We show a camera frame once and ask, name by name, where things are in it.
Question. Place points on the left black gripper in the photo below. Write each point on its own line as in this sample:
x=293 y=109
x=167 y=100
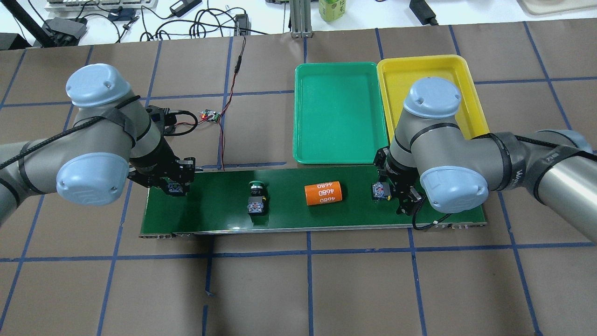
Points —
x=157 y=163

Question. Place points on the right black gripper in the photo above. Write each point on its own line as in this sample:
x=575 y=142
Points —
x=400 y=183

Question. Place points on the orange cylinder marked 4680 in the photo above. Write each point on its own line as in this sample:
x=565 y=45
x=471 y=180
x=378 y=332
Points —
x=323 y=193

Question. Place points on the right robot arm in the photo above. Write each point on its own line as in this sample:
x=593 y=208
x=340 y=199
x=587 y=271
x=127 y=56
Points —
x=429 y=160

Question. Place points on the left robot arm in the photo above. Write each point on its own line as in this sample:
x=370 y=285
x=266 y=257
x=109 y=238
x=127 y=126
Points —
x=114 y=138

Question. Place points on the small motor controller board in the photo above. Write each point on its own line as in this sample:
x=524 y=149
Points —
x=210 y=116

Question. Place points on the green conveyor belt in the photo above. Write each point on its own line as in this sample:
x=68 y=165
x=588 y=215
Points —
x=300 y=199

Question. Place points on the green plastic tray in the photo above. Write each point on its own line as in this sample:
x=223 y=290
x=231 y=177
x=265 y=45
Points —
x=338 y=113

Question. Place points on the yellow plastic tray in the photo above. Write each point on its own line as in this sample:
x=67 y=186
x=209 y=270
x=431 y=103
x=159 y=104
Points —
x=397 y=75

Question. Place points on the black power adapter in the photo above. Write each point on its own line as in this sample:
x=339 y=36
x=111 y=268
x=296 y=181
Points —
x=423 y=12

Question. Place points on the black usb hub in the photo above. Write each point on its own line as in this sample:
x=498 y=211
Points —
x=65 y=32

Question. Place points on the green tea bottle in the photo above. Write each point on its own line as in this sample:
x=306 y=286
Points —
x=331 y=10

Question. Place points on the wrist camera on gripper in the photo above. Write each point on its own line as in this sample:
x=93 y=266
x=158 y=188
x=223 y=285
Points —
x=163 y=118

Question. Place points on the black camera stand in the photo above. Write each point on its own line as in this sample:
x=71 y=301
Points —
x=21 y=15

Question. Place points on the aluminium frame post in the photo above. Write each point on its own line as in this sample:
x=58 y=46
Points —
x=300 y=19

